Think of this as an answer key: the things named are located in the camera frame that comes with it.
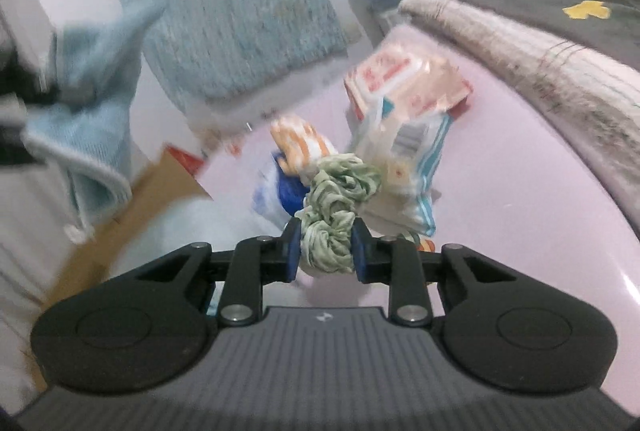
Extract blue striped clear packet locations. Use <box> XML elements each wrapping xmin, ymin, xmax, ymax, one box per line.
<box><xmin>350</xmin><ymin>98</ymin><xmax>456</xmax><ymax>237</ymax></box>

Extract green scrunchie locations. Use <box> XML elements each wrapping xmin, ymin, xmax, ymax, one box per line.
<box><xmin>295</xmin><ymin>153</ymin><xmax>384</xmax><ymax>276</ymax></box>

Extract cardboard box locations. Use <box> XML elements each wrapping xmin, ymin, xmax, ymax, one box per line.
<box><xmin>40</xmin><ymin>146</ymin><xmax>214</xmax><ymax>312</ymax></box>

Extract orange striped white sock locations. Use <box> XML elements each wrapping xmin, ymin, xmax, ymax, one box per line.
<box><xmin>270</xmin><ymin>115</ymin><xmax>336</xmax><ymax>176</ymax></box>

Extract white stitched quilt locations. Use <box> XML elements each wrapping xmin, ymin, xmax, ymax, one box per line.
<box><xmin>397</xmin><ymin>0</ymin><xmax>640</xmax><ymax>225</ymax></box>

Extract red snack packet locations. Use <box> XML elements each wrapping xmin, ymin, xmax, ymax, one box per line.
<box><xmin>165</xmin><ymin>143</ymin><xmax>206</xmax><ymax>176</ymax></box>

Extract blue checked towel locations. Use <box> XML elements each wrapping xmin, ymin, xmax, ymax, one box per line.
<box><xmin>22</xmin><ymin>1</ymin><xmax>166</xmax><ymax>245</ymax></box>

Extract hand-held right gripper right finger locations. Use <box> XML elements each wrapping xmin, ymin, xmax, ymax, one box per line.
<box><xmin>350</xmin><ymin>217</ymin><xmax>517</xmax><ymax>328</ymax></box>

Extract red white wipes packet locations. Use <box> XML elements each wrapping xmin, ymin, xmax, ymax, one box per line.
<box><xmin>344</xmin><ymin>25</ymin><xmax>474</xmax><ymax>122</ymax></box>

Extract teal patterned cloth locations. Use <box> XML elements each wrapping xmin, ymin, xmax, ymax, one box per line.
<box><xmin>116</xmin><ymin>0</ymin><xmax>350</xmax><ymax>104</ymax></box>

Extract dark blue plastic packet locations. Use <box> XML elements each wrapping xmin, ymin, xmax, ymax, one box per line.
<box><xmin>251</xmin><ymin>151</ymin><xmax>314</xmax><ymax>227</ymax></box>

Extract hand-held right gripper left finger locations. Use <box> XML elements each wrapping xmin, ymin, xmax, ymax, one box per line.
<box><xmin>137</xmin><ymin>217</ymin><xmax>303</xmax><ymax>327</ymax></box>

